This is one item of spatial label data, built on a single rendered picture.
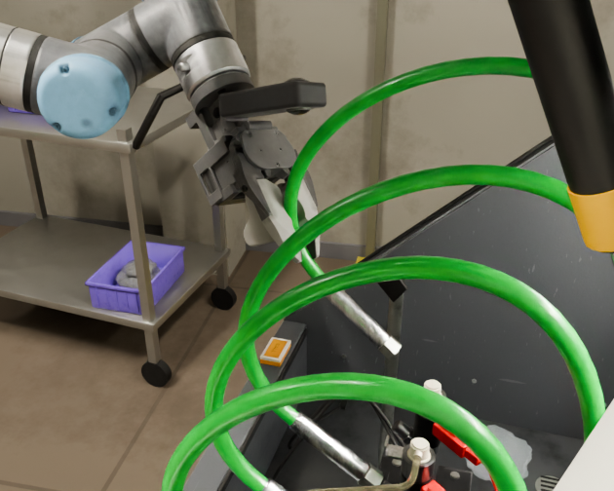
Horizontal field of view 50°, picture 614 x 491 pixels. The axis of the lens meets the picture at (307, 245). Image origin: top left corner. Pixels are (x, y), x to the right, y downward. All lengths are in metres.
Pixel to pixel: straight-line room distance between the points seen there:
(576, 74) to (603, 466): 0.10
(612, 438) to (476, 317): 0.79
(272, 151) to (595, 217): 0.53
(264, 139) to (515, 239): 0.38
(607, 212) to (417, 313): 0.80
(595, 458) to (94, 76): 0.54
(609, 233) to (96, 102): 0.52
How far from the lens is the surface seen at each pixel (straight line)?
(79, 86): 0.64
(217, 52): 0.74
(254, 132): 0.70
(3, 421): 2.48
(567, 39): 0.18
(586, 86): 0.18
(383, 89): 0.59
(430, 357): 1.02
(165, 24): 0.77
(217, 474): 0.81
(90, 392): 2.49
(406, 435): 0.69
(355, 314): 0.69
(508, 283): 0.39
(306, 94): 0.65
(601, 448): 0.19
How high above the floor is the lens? 1.54
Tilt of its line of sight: 28 degrees down
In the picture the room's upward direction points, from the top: straight up
